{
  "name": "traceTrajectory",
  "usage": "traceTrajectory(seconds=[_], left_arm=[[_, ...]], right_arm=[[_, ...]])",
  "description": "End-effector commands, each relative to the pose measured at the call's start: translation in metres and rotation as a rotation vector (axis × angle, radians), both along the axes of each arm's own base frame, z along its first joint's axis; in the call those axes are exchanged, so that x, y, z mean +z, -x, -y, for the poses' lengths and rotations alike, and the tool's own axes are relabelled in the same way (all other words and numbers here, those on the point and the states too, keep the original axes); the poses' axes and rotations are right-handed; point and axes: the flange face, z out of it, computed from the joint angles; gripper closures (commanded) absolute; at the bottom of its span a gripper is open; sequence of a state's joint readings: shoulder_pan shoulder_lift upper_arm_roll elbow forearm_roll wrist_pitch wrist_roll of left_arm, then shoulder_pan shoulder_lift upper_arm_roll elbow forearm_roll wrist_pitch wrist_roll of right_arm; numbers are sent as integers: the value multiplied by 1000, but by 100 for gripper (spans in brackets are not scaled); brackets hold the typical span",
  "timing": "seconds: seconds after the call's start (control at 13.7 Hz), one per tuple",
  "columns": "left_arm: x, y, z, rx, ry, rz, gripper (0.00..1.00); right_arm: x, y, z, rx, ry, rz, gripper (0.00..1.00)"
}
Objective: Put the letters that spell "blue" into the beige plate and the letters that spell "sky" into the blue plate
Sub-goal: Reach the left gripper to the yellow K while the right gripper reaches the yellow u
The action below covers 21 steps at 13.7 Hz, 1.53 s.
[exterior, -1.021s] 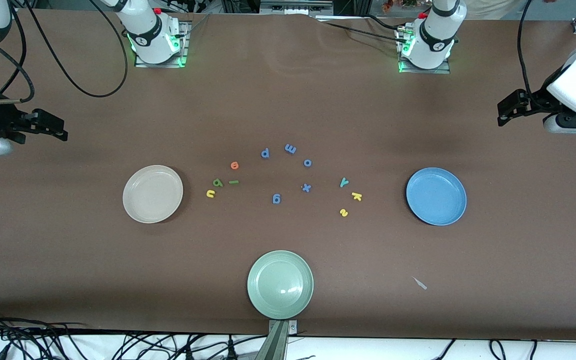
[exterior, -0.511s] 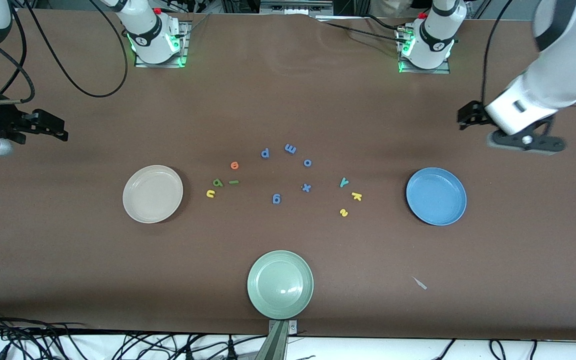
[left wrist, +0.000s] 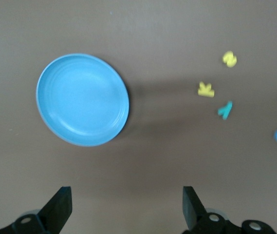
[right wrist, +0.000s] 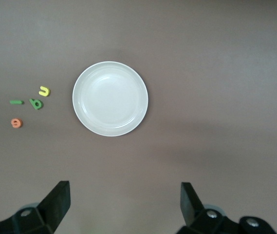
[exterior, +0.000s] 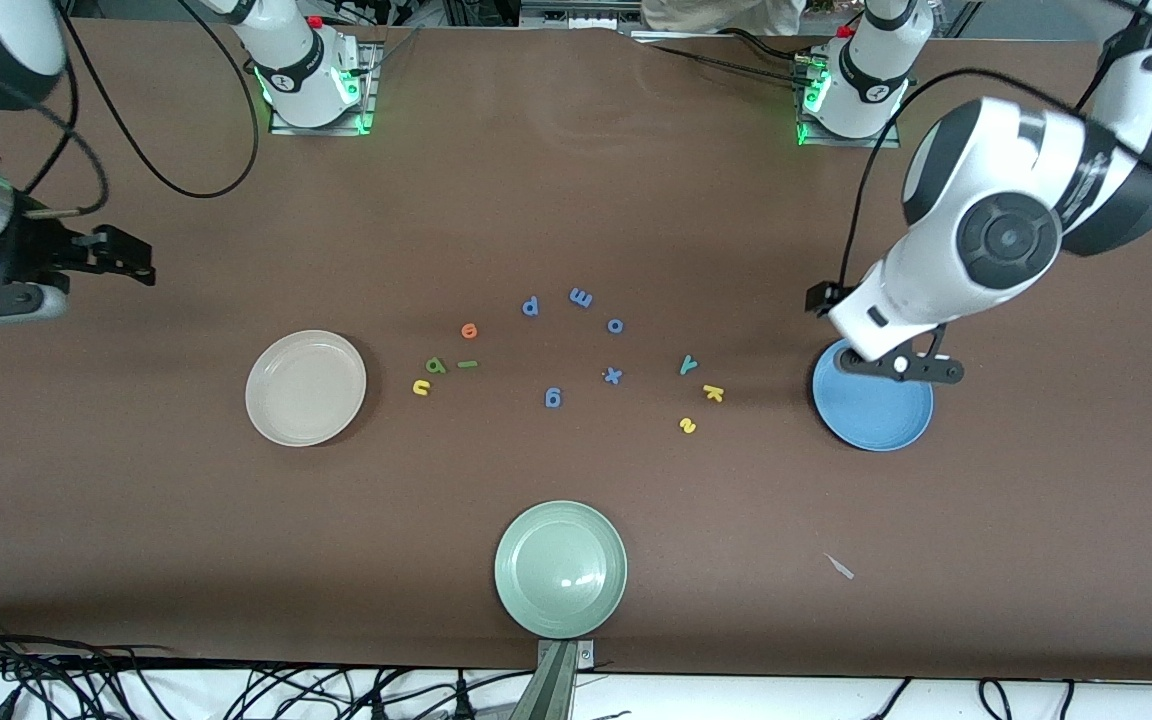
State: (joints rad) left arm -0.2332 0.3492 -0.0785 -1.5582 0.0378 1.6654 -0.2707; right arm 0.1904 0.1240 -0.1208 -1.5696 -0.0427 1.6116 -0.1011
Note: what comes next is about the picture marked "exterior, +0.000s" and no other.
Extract blue plate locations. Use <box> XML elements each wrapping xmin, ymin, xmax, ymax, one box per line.
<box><xmin>812</xmin><ymin>338</ymin><xmax>935</xmax><ymax>452</ymax></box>

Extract beige brown plate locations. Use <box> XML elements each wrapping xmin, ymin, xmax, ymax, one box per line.
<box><xmin>245</xmin><ymin>330</ymin><xmax>368</xmax><ymax>447</ymax></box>

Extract brown table cover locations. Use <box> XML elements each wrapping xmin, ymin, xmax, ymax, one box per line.
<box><xmin>0</xmin><ymin>18</ymin><xmax>1152</xmax><ymax>684</ymax></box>

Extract person in beige trousers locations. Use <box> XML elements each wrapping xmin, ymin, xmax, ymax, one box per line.
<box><xmin>641</xmin><ymin>0</ymin><xmax>807</xmax><ymax>37</ymax></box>

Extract green plate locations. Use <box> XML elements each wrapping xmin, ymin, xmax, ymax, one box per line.
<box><xmin>494</xmin><ymin>500</ymin><xmax>629</xmax><ymax>640</ymax></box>

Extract grey equipment box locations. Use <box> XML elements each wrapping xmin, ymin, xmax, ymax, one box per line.
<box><xmin>519</xmin><ymin>0</ymin><xmax>643</xmax><ymax>31</ymax></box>

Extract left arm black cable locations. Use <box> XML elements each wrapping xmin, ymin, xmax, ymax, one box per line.
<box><xmin>836</xmin><ymin>0</ymin><xmax>1152</xmax><ymax>293</ymax></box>

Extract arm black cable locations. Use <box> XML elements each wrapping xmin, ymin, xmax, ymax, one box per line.
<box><xmin>836</xmin><ymin>0</ymin><xmax>1152</xmax><ymax>293</ymax></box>
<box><xmin>21</xmin><ymin>0</ymin><xmax>263</xmax><ymax>216</ymax></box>

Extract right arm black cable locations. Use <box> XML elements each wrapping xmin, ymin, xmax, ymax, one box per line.
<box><xmin>21</xmin><ymin>0</ymin><xmax>263</xmax><ymax>216</ymax></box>

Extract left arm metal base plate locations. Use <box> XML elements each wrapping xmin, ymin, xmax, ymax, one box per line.
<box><xmin>794</xmin><ymin>45</ymin><xmax>903</xmax><ymax>149</ymax></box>

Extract black base cable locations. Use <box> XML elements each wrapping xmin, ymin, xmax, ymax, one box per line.
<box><xmin>726</xmin><ymin>26</ymin><xmax>812</xmax><ymax>63</ymax></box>
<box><xmin>633</xmin><ymin>38</ymin><xmax>817</xmax><ymax>86</ymax></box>

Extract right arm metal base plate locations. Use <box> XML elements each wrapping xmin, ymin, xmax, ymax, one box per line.
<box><xmin>268</xmin><ymin>40</ymin><xmax>383</xmax><ymax>137</ymax></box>

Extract black floor cable bundle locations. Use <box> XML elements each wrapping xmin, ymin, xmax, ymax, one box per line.
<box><xmin>0</xmin><ymin>615</ymin><xmax>182</xmax><ymax>720</ymax></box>

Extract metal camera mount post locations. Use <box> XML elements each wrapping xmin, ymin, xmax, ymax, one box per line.
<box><xmin>511</xmin><ymin>638</ymin><xmax>597</xmax><ymax>720</ymax></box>

